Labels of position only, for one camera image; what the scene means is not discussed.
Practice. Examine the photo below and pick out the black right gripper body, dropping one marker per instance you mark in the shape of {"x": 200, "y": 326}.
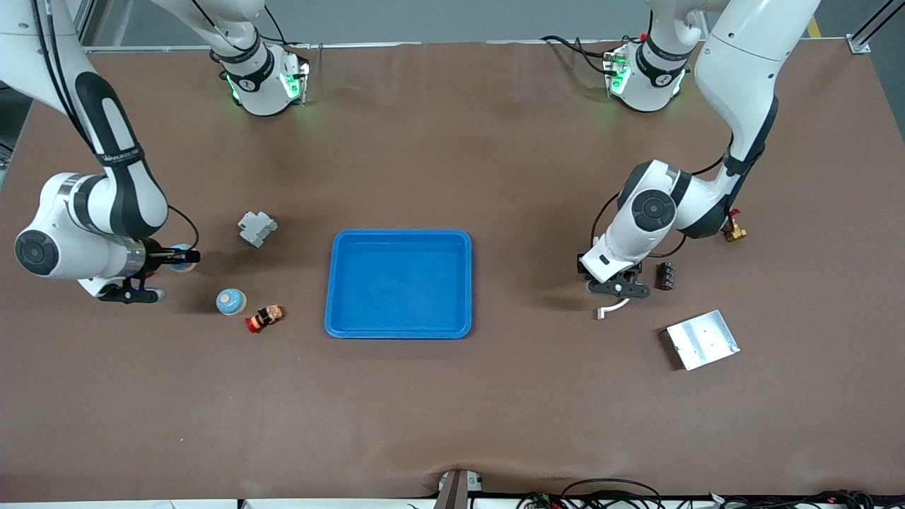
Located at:
{"x": 153, "y": 258}

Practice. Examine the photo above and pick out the blue bell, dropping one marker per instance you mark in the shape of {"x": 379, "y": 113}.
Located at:
{"x": 182, "y": 268}
{"x": 230, "y": 302}

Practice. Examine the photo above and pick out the dark electrolytic capacitor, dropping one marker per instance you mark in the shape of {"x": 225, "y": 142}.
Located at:
{"x": 666, "y": 276}

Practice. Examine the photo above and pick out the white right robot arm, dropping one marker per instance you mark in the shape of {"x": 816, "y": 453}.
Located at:
{"x": 113, "y": 184}

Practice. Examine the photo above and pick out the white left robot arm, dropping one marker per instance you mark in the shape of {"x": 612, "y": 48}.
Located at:
{"x": 742, "y": 63}

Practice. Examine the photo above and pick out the blue plastic tray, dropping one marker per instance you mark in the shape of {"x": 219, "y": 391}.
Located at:
{"x": 399, "y": 283}

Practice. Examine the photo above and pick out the silver metal plate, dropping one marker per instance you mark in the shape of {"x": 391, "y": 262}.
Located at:
{"x": 703, "y": 339}

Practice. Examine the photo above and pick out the red yellow emergency button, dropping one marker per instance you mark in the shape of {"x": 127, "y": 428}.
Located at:
{"x": 265, "y": 317}

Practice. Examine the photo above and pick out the brown table cover mat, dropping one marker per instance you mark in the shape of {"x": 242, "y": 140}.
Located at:
{"x": 452, "y": 410}

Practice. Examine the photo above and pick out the white curved pipe bracket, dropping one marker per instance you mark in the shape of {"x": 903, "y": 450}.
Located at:
{"x": 602, "y": 313}

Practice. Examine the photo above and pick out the grey plastic rail clip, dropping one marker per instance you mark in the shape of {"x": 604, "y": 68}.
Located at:
{"x": 256, "y": 228}

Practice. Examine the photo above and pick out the aluminium frame post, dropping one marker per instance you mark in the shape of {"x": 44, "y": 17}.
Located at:
{"x": 85, "y": 25}
{"x": 866, "y": 35}

